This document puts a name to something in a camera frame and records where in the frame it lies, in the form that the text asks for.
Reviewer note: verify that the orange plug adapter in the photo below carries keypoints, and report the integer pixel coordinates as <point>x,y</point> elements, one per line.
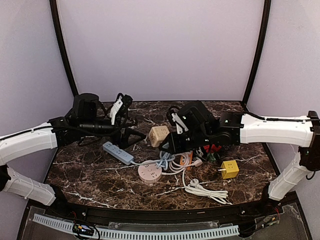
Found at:
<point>186,159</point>

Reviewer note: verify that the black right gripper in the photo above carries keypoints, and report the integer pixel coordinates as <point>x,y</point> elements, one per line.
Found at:
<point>174,139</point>

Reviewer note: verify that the white slotted cable duct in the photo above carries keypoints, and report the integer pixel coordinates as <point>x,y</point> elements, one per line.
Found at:
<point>123,231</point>

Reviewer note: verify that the red cube socket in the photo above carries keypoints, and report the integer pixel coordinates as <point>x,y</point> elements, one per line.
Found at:
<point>211,148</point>

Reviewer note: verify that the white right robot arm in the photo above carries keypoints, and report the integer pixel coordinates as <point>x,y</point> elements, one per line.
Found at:
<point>302,131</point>

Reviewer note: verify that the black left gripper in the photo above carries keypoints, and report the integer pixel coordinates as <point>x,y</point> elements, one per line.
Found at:
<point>124,131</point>

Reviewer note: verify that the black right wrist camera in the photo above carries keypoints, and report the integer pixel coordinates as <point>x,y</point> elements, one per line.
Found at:
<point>195,113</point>

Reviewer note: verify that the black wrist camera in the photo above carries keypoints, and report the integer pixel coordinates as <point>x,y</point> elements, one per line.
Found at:
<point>195,113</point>
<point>85,106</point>

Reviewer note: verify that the black front rail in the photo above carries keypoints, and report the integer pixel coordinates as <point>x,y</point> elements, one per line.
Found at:
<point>103,203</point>

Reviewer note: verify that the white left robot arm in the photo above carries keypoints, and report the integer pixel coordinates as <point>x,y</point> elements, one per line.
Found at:
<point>27,142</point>

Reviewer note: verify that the small blue-white power strip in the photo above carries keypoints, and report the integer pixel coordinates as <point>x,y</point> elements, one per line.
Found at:
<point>118,153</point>

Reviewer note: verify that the light green plug adapter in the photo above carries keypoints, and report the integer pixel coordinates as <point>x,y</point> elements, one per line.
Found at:
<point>211,157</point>

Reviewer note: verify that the pink round socket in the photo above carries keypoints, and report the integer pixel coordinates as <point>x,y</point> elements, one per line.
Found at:
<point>149,172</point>

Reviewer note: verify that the beige cube socket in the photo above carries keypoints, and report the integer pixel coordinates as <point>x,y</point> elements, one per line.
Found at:
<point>157,135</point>

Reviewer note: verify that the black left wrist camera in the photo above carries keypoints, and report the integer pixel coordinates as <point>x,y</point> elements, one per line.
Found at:
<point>85,106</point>

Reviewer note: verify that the yellow cube socket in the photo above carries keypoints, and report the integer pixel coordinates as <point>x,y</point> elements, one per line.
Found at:
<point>229,169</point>

